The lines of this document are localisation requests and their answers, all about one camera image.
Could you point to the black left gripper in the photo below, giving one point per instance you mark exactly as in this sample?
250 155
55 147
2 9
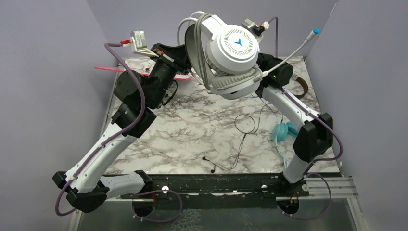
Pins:
176 57

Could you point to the white grey over-ear headphones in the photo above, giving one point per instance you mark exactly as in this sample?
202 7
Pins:
223 56

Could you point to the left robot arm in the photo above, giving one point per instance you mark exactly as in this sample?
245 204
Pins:
85 185

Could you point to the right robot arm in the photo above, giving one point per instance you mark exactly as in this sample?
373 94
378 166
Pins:
314 130

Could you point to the brown over-ear headphones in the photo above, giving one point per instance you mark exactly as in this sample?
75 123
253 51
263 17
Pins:
302 87

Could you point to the teal cat-ear headphones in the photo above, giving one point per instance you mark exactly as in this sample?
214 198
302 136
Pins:
279 134

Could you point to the blue wired earbuds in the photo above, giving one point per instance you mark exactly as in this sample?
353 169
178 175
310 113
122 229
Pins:
264 102

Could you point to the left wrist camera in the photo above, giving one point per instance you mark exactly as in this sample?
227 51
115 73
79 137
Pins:
137 43

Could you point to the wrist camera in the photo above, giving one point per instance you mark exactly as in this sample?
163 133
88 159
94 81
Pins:
255 29
137 43

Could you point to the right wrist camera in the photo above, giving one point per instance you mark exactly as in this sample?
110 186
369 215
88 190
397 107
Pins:
255 29

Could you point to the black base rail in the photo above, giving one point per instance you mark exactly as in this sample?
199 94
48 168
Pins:
217 191

